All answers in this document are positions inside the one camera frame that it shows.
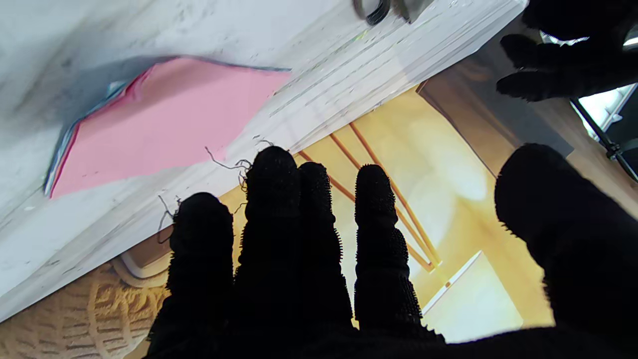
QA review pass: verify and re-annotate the pink paper document stack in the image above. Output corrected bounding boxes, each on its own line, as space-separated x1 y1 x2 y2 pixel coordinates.
44 56 292 200

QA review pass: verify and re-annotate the black metal stand pole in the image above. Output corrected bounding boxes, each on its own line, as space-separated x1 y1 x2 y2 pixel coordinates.
571 97 638 182

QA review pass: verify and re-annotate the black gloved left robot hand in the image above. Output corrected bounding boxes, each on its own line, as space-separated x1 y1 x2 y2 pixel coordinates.
496 0 638 103

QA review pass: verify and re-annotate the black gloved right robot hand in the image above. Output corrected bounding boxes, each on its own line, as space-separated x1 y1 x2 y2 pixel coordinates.
145 144 638 359

